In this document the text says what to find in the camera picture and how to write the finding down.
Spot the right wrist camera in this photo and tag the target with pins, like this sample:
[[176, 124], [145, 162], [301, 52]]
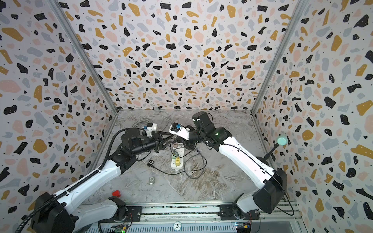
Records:
[[179, 130]]

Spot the red cube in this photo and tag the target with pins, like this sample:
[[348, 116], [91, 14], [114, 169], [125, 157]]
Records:
[[116, 193]]

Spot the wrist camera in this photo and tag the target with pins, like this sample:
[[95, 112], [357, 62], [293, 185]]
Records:
[[179, 130], [149, 129]]

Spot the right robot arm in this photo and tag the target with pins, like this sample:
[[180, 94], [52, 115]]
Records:
[[270, 184]]

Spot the white power strip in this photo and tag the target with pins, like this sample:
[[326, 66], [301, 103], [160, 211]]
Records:
[[178, 152]]

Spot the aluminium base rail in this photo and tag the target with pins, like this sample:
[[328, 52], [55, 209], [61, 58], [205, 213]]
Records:
[[202, 217]]

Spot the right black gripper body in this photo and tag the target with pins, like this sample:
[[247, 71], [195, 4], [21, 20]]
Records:
[[197, 137]]

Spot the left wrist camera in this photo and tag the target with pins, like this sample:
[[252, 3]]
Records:
[[149, 129]]

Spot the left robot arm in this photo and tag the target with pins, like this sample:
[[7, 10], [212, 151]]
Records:
[[63, 212]]

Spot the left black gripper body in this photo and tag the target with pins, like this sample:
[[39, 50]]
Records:
[[156, 144]]

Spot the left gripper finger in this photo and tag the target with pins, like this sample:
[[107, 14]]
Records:
[[166, 143], [163, 135]]

